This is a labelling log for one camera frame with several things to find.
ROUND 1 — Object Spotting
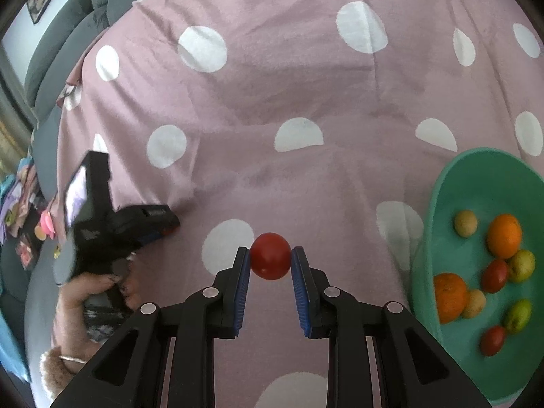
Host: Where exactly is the pink plastic toy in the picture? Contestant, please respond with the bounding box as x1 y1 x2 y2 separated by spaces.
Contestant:
36 212 56 239

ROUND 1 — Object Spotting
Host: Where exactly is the large oval green fruit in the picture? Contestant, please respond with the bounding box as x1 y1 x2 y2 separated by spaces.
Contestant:
504 299 533 335

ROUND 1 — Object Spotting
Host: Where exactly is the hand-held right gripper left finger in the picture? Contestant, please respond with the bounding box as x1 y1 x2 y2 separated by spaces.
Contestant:
50 246 251 408

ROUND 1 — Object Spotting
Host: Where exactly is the large red tomato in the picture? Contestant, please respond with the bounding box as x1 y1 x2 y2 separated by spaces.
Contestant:
250 232 292 281

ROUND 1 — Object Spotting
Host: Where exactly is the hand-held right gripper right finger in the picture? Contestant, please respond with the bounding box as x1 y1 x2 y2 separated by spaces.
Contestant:
290 246 491 408

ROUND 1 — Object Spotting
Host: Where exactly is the teal plastic bowl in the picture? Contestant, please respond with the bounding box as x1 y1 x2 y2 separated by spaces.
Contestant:
410 147 544 406

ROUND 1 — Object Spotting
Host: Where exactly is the pink polka dot blanket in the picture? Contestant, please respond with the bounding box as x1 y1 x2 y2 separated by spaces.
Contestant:
51 0 544 408

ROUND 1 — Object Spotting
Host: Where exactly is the small green fruit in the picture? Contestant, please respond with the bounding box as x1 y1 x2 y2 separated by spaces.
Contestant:
507 249 536 283

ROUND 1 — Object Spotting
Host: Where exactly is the small tan fruit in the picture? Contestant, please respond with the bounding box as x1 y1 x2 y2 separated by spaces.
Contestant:
454 210 478 237
462 290 487 319

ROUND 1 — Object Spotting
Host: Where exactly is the pile of colourful toys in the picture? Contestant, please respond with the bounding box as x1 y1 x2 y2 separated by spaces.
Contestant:
0 157 43 239

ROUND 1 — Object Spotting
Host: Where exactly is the person's left hand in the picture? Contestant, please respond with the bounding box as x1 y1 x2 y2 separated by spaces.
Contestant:
53 255 142 365

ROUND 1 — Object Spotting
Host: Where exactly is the orange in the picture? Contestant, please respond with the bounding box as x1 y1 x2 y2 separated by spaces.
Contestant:
433 273 469 324
487 214 523 259

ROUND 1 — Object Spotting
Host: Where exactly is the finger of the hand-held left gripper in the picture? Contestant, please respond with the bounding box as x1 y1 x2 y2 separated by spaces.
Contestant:
136 205 181 247

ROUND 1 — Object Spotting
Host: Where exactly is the light blue cloth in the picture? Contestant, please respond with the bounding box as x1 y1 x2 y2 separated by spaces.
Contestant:
0 319 31 384

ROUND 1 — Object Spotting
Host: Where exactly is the grey sofa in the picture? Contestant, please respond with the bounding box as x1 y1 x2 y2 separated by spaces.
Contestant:
23 0 171 107

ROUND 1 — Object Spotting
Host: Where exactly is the small red packet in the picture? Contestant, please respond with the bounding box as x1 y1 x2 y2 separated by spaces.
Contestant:
17 242 37 270

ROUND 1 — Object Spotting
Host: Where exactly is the person's left forearm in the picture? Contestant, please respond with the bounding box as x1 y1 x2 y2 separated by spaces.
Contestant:
40 348 90 398

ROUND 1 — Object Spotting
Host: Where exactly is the dark low table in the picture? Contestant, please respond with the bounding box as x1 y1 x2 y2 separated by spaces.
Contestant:
0 204 56 294

